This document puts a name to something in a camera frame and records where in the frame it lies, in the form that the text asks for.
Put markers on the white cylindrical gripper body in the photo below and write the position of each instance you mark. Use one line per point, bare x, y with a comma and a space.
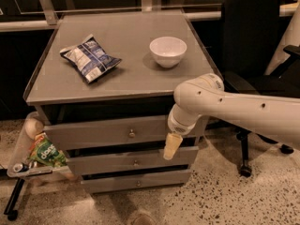
178, 127

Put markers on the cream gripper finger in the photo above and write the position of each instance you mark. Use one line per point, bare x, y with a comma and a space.
173, 141

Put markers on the grey top drawer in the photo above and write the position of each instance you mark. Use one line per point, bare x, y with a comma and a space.
108, 132

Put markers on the grey drawer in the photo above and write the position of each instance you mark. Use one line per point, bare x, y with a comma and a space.
108, 132
130, 161
137, 181

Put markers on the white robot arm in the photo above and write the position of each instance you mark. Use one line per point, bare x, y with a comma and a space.
242, 96

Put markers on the grey middle drawer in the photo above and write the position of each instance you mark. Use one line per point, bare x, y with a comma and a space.
130, 161

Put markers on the grey bottom drawer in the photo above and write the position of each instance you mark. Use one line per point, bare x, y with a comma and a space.
137, 181

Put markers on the grey drawer cabinet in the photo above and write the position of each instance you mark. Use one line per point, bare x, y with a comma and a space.
137, 87

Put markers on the white ceramic bowl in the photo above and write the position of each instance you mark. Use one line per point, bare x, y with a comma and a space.
168, 51

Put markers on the blue white chip bag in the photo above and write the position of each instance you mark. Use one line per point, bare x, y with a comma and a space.
89, 59

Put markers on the black office chair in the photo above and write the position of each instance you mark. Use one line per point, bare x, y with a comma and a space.
249, 38

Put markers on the green snack bag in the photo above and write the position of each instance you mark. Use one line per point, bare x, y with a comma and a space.
43, 151

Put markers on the clear plastic side tray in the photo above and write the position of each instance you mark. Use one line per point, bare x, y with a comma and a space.
21, 154

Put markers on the beige round object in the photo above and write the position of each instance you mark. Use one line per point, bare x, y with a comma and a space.
33, 127

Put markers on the metal soda can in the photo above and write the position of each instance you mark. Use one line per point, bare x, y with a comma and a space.
20, 168

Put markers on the metal window railing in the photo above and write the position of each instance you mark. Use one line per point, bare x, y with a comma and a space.
47, 13

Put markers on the black tray stand leg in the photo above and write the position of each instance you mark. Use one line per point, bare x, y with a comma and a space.
10, 210

